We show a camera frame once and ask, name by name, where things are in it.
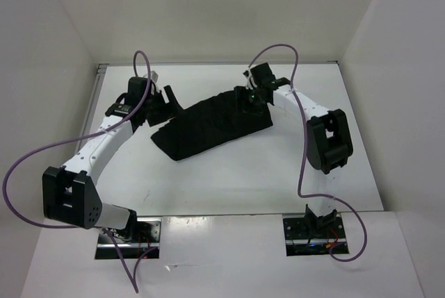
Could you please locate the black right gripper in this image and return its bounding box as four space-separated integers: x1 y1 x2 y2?
232 85 268 118

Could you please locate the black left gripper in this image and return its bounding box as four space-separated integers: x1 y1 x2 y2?
142 85 185 126

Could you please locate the black pleated skirt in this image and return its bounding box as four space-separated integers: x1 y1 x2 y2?
151 89 273 161

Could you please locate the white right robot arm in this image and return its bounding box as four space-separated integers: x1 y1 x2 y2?
235 63 353 238

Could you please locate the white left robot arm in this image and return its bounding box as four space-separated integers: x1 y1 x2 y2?
42 72 183 242

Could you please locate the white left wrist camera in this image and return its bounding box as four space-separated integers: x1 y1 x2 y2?
149 71 161 96

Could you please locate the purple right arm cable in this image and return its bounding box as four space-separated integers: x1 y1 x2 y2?
247 44 368 263

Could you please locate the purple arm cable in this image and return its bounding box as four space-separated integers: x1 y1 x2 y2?
247 44 368 263
2 50 154 294

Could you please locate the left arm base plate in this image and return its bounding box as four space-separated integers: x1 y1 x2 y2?
95 217 162 260

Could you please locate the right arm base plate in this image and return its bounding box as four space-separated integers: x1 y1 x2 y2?
282 215 349 256

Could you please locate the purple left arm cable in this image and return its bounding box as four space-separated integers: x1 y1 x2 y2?
2 50 154 294

